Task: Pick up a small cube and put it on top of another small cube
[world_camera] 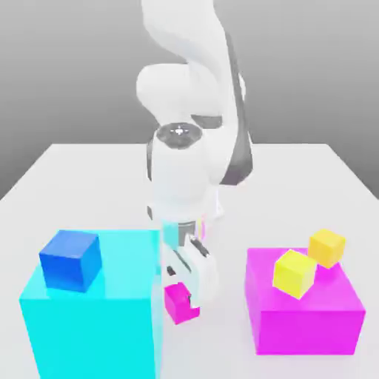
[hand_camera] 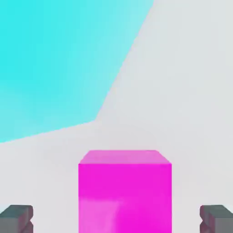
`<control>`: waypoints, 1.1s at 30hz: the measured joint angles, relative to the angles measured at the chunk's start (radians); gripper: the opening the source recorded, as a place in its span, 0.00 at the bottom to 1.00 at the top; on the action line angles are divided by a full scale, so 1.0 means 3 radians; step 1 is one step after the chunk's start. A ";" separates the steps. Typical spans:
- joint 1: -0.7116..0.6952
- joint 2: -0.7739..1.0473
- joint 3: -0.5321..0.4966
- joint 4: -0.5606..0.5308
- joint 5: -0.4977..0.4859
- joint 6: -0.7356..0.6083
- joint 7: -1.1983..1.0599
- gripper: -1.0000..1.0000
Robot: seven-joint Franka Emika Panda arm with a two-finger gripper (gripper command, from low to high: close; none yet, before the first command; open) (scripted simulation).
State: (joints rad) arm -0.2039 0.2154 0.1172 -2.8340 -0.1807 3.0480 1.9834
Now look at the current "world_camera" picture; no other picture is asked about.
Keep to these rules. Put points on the small orange cube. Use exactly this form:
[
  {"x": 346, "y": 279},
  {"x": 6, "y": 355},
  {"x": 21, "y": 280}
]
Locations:
[{"x": 327, "y": 247}]

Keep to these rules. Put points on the large magenta box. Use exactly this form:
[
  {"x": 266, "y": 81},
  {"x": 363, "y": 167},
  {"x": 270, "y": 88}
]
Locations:
[{"x": 308, "y": 328}]

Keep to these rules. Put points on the small magenta cube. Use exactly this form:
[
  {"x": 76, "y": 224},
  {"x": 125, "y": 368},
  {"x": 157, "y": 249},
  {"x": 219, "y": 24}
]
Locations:
[{"x": 176, "y": 305}]

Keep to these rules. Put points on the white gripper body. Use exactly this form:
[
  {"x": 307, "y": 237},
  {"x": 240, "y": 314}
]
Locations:
[{"x": 201, "y": 278}]

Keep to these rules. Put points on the large cyan box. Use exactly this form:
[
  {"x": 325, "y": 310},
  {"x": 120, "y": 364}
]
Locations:
[{"x": 88, "y": 331}]

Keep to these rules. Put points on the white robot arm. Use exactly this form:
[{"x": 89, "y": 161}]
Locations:
[{"x": 183, "y": 165}]

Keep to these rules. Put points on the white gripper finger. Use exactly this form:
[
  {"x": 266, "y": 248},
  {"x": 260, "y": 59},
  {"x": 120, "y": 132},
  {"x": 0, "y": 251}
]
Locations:
[{"x": 192, "y": 302}]

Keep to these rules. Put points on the small yellow cube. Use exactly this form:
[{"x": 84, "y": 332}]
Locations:
[{"x": 293, "y": 275}]

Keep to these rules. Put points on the small blue cube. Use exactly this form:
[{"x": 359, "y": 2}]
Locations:
[{"x": 69, "y": 263}]

